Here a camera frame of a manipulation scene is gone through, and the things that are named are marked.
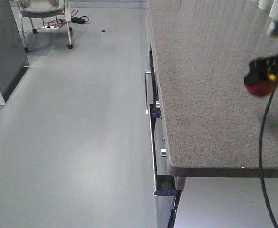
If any white rolling office chair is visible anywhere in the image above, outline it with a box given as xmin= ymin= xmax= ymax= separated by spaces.
xmin=14 ymin=0 xmax=73 ymax=53

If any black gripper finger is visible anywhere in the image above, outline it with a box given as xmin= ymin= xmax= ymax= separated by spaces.
xmin=244 ymin=54 xmax=278 ymax=85

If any black power adapter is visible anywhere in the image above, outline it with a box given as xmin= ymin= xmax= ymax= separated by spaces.
xmin=71 ymin=17 xmax=86 ymax=24

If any white power strip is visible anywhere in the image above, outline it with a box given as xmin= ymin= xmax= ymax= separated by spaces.
xmin=40 ymin=26 xmax=60 ymax=31

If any grey granite kitchen island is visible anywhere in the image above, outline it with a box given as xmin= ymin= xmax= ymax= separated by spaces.
xmin=149 ymin=0 xmax=278 ymax=228

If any red yellow apple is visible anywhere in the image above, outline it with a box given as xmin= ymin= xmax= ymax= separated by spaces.
xmin=245 ymin=81 xmax=274 ymax=97

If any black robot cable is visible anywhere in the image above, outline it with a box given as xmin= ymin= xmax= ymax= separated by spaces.
xmin=258 ymin=45 xmax=278 ymax=228

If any dark grey fridge body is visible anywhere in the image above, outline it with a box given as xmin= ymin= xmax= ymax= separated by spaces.
xmin=0 ymin=0 xmax=29 ymax=105

